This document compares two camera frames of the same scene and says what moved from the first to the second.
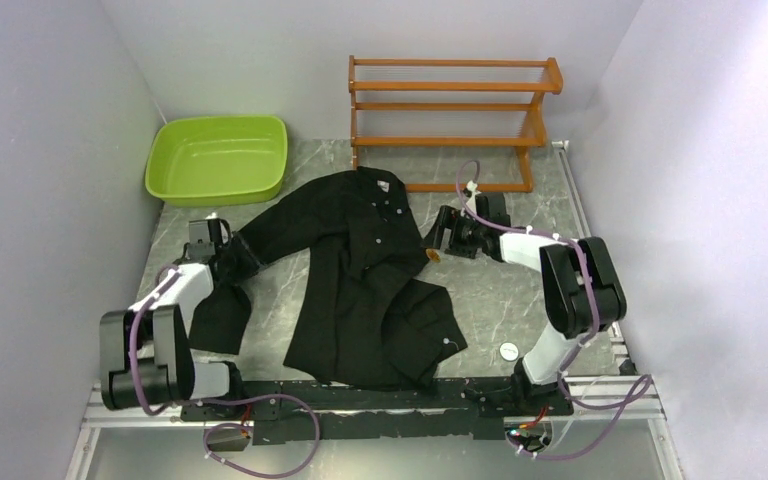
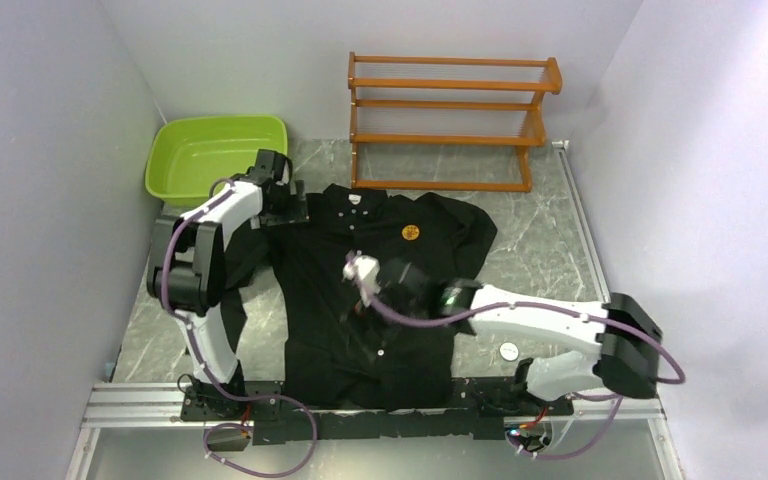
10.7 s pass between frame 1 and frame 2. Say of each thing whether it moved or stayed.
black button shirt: moved
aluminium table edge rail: stayed
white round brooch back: stayed
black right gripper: moved
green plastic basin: stayed
